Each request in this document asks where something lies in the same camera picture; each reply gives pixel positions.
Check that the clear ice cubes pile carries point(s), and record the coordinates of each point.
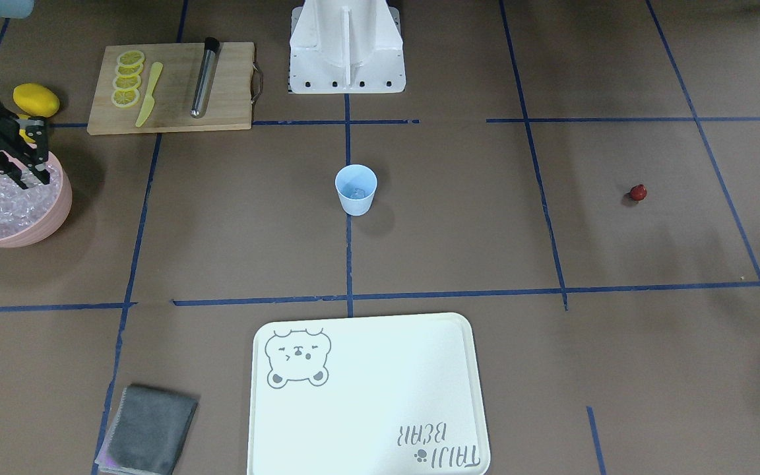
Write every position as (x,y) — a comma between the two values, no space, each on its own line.
(22,208)

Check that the light blue plastic cup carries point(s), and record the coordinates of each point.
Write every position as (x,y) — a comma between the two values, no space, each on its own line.
(356,186)

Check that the whole yellow lemon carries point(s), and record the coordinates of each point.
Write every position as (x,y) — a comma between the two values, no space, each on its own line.
(36,100)
(22,131)

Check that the pink bowl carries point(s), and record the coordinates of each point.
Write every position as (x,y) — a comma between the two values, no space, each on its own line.
(51,221)

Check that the lemon slice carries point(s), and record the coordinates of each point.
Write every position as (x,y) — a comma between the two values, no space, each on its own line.
(130,58)
(129,70)
(129,82)
(125,98)

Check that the yellow plastic knife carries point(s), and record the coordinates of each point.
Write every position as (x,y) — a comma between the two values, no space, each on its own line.
(148,102)

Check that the bamboo cutting board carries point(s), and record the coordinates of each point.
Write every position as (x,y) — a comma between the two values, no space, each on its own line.
(228,104)

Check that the steel muddler black tip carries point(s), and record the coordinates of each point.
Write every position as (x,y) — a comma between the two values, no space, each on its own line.
(211,48)

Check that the grey folded cloth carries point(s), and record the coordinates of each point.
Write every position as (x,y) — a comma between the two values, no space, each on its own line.
(148,432)

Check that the cream bear serving tray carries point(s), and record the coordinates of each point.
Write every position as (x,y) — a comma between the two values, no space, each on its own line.
(398,394)

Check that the red strawberry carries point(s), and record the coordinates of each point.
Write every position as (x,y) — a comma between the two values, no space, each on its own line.
(638,193)

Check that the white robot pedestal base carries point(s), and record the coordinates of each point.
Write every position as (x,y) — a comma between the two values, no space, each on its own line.
(346,47)

